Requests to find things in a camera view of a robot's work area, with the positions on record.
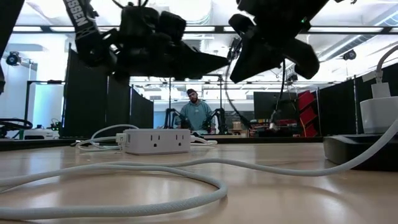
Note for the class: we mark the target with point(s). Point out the black monitor screen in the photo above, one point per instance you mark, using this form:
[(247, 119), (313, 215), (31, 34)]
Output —
[(264, 105)]

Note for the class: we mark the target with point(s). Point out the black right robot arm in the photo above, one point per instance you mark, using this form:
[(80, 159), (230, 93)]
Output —
[(280, 12)]

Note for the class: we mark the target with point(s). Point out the black rig frame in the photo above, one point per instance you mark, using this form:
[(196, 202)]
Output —
[(27, 109)]

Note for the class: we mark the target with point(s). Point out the white charger adapter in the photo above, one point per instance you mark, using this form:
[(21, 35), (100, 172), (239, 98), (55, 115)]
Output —
[(379, 115)]

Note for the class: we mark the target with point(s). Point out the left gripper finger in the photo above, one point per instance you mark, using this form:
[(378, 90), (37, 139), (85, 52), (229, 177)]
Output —
[(196, 69), (199, 56)]

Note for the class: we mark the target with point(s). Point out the black partition panel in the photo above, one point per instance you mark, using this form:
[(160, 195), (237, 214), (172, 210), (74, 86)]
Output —
[(339, 109), (93, 102)]

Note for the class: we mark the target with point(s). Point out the white cube power strip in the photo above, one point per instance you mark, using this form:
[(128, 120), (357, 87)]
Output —
[(155, 141)]

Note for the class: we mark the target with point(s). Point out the long black power strip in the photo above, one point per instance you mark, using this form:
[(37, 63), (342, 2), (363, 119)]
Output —
[(357, 152)]

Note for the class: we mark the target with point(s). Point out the person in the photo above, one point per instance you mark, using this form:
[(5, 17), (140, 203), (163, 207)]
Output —
[(196, 113)]

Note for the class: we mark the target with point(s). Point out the small cardboard box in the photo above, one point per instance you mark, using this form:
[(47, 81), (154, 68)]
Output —
[(237, 127)]

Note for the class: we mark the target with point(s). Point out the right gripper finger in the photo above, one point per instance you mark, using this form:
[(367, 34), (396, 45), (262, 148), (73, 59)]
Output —
[(267, 56), (245, 59)]

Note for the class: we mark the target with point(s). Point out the cluttered workbench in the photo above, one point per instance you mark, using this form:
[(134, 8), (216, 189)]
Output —
[(261, 129)]

